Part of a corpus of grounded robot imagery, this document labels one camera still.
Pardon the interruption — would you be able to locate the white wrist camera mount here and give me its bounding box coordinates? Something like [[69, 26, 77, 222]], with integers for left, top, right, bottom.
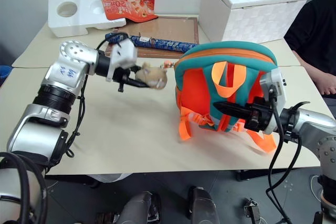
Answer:
[[259, 69, 287, 134], [106, 38, 139, 82]]

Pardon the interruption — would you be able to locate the wooden framed board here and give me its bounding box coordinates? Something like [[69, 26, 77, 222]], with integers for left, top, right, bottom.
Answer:
[[104, 16, 200, 58]]

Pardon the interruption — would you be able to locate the blue patterned rolled tube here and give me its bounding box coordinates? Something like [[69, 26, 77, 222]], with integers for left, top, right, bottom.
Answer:
[[104, 32, 199, 53]]

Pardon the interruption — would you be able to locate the person in black shirt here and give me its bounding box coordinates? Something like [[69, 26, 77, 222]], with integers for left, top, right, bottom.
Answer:
[[284, 0, 336, 78]]

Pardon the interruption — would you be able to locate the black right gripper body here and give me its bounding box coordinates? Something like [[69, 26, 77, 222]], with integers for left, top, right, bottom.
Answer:
[[244, 97, 275, 132]]

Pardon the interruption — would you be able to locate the grey rounded shape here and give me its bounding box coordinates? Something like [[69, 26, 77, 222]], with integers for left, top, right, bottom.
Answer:
[[119, 191, 161, 224]]

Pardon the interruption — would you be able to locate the silver robot torso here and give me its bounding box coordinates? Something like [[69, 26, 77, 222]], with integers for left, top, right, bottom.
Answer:
[[0, 166, 44, 224]]

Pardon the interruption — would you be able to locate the small black metal clamp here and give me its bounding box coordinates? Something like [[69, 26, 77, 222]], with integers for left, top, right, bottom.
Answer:
[[243, 197, 261, 224]]

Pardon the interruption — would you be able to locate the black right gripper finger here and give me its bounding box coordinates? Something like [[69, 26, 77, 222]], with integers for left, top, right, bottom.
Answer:
[[213, 102, 249, 112], [218, 109, 250, 120]]

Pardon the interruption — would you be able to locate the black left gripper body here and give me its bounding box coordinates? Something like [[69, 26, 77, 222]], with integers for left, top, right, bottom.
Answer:
[[112, 66, 140, 93]]

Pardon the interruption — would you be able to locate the beige plush toy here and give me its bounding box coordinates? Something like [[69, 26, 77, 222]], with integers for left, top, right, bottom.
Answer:
[[135, 62, 169, 91]]

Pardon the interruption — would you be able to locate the thick black torso cable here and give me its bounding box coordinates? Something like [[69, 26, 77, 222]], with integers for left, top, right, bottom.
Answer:
[[0, 152, 48, 224]]

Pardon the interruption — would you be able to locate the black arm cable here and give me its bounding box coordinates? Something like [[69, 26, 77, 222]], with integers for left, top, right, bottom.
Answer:
[[65, 33, 127, 158], [265, 89, 311, 224]]

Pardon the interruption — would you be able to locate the white styrofoam packing block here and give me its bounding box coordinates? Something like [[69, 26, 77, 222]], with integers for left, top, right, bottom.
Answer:
[[47, 0, 128, 38]]

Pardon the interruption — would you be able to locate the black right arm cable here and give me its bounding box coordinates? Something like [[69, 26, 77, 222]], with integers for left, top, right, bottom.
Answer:
[[265, 89, 311, 224]]

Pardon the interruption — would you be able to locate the large white cardboard box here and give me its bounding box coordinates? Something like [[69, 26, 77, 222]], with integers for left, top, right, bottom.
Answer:
[[198, 0, 311, 45]]

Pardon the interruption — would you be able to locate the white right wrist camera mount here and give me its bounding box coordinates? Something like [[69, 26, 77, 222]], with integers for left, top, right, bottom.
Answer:
[[259, 69, 287, 134]]

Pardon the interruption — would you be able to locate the blue plastic object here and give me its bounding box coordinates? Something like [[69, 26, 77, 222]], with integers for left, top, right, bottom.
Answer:
[[0, 65, 12, 86]]

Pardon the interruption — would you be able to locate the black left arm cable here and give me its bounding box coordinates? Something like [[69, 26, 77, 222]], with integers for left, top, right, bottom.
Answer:
[[65, 33, 127, 158]]

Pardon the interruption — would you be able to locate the black rounded shape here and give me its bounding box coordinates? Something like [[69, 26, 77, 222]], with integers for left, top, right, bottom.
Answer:
[[188, 186, 220, 224]]

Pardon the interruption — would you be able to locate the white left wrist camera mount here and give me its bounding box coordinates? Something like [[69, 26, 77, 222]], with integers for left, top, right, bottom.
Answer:
[[106, 38, 139, 82]]

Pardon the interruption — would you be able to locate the orange and teal backpack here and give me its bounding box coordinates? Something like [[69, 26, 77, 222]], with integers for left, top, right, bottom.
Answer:
[[174, 40, 278, 155]]

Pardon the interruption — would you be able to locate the thin white cable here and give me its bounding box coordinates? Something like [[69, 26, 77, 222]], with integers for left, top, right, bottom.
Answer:
[[309, 174, 322, 201]]

